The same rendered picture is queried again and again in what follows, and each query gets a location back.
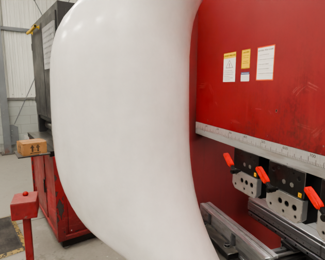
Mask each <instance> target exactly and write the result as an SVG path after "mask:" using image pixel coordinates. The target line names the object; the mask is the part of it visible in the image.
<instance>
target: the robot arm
mask: <svg viewBox="0 0 325 260"><path fill-rule="evenodd" d="M202 1H203V0H78V1H77V2H76V3H75V4H74V5H73V7H72V8H71V9H70V10H69V11H68V12H67V14H66V15H65V16H64V17H63V19H62V21H61V23H60V25H59V26H58V28H57V30H56V34H55V37H54V41H53V44H52V50H51V58H50V94H51V118H52V134H53V144H54V153H55V160H56V166H57V170H58V174H59V178H60V182H61V184H62V187H63V190H64V192H65V194H66V196H67V198H68V200H69V202H70V204H71V206H72V208H73V209H74V211H75V213H76V214H77V216H78V218H79V219H80V220H81V221H82V223H83V224H84V225H85V226H86V228H87V229H89V230H90V231H91V232H92V233H93V234H94V235H95V236H96V237H97V238H99V239H100V240H101V241H102V242H104V243H105V244H107V245H108V246H109V247H111V248H112V249H113V250H115V251H116V252H117V253H119V254H120V255H121V256H122V257H124V258H125V259H126V260H220V259H219V257H218V255H217V253H216V251H215V248H214V246H213V244H212V242H211V240H210V238H209V235H208V232H207V230H206V227H205V225H204V222H203V219H202V215H201V212H200V209H199V205H198V201H197V197H196V192H195V189H194V183H193V177H192V170H191V161H190V146H189V55H190V42H191V33H192V27H193V22H194V19H195V16H196V13H197V11H198V8H199V6H200V4H201V3H202Z"/></svg>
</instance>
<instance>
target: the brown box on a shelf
mask: <svg viewBox="0 0 325 260"><path fill-rule="evenodd" d="M14 153H15V154H16V156H17V158H18V159H20V158H27V157H35V156H42V155H50V154H51V153H50V151H48V150H47V145H46V141H45V140H44V139H40V138H37V139H28V140H19V141H17V150H16V151H14Z"/></svg>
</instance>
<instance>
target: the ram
mask: <svg viewBox="0 0 325 260"><path fill-rule="evenodd" d="M273 44H275V56H274V72H273V80H256V65H257V48H258V47H262V46H268V45H273ZM247 49H251V52H250V68H246V69H242V68H241V59H242V50H247ZM232 52H236V67H235V81H234V82H223V66H224V54H227V53H232ZM241 72H249V81H247V82H241ZM196 122H199V123H203V124H207V125H211V126H214V127H218V128H222V129H225V130H228V131H232V132H236V133H240V134H244V135H247V136H251V137H255V138H258V139H262V140H266V141H270V142H274V143H277V144H281V145H285V146H288V147H291V148H295V149H299V150H303V151H307V152H310V153H314V154H318V155H322V156H325V0H203V1H202V3H201V4H200V6H199V8H198V47H197V99H196ZM196 134H199V135H202V136H205V137H208V138H210V139H213V140H217V141H219V142H222V143H225V144H228V145H231V146H233V147H236V148H239V149H241V150H244V151H247V152H250V153H253V154H255V155H258V156H261V157H264V158H267V159H269V160H273V161H276V162H278V163H281V164H284V165H286V166H289V167H292V168H295V169H298V170H300V171H303V172H306V173H309V174H312V175H314V176H317V177H320V178H323V179H325V168H322V167H319V166H316V165H312V164H309V163H306V162H303V161H300V160H297V159H294V158H290V157H287V156H284V155H281V154H278V153H275V152H271V151H268V150H265V149H261V148H258V147H255V146H253V145H249V144H246V143H243V142H240V141H237V140H233V139H230V138H227V137H223V136H220V135H217V134H214V133H211V132H208V131H204V130H202V129H199V128H196Z"/></svg>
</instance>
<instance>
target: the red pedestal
mask: <svg viewBox="0 0 325 260"><path fill-rule="evenodd" d="M38 210H39V194H38V191H33V192H27V191H24V192H23V193H16V194H14V196H13V199H12V201H11V203H10V212H11V221H17V220H23V231H24V243H25V254H26V260H35V259H34V247H33V234H32V227H31V218H37V216H38Z"/></svg>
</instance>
